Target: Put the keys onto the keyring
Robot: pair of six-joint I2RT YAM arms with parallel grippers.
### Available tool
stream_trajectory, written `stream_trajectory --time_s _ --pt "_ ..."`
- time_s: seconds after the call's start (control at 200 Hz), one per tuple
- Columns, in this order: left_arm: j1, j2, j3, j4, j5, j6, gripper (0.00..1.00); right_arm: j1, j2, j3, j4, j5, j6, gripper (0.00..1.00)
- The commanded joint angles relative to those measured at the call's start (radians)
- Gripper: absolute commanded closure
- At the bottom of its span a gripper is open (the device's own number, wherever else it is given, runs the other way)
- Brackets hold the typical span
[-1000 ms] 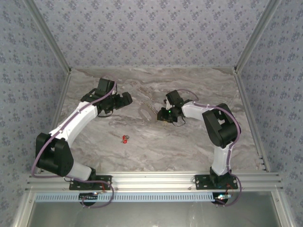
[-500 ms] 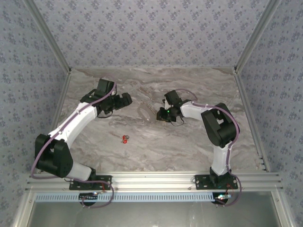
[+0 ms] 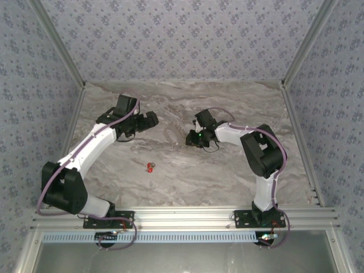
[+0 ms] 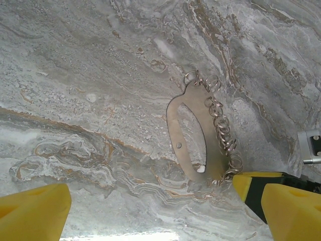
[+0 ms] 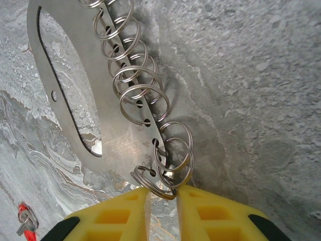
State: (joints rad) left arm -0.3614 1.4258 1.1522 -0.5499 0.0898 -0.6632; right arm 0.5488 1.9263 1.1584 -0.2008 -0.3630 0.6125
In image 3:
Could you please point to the red capped key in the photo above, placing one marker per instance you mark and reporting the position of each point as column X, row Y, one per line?
column 149, row 170

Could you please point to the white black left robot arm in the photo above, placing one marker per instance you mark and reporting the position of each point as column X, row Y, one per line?
column 85, row 148

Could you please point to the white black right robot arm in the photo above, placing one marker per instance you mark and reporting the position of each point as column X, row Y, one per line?
column 264, row 193

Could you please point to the grey sheet metal panel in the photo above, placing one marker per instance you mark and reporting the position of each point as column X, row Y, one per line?
column 182, row 258

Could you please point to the thin aluminium rail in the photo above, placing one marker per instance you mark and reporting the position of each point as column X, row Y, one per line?
column 182, row 82

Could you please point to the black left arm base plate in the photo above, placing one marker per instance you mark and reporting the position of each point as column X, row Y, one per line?
column 128, row 216

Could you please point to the wide grooved aluminium rail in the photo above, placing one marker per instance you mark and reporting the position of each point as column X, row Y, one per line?
column 182, row 217

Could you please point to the aluminium frame post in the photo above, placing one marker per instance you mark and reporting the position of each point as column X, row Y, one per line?
column 59, row 42
column 308, row 42

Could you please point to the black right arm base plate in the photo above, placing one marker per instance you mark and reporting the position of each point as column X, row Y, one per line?
column 241, row 219

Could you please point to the short aluminium frame leg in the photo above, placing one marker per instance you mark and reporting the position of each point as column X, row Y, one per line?
column 339, row 253
column 27, row 253

